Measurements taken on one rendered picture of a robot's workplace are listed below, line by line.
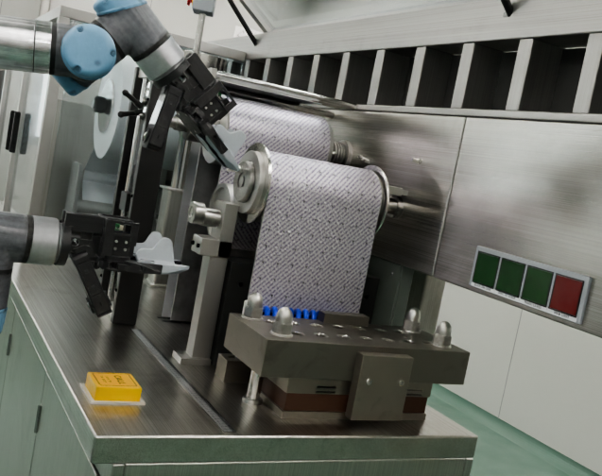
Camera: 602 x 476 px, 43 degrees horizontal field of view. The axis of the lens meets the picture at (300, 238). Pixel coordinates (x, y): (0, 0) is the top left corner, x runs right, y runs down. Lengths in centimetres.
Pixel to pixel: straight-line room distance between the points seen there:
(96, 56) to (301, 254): 52
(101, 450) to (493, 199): 74
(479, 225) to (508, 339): 333
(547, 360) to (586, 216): 329
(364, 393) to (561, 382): 317
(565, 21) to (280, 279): 64
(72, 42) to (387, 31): 81
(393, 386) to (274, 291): 28
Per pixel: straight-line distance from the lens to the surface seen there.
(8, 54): 117
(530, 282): 126
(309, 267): 142
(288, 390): 125
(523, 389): 460
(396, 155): 160
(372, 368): 128
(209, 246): 141
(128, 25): 130
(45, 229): 123
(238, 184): 142
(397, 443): 130
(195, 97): 136
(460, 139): 145
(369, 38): 180
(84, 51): 115
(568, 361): 437
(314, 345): 123
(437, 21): 160
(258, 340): 122
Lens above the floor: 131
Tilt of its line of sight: 6 degrees down
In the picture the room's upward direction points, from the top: 11 degrees clockwise
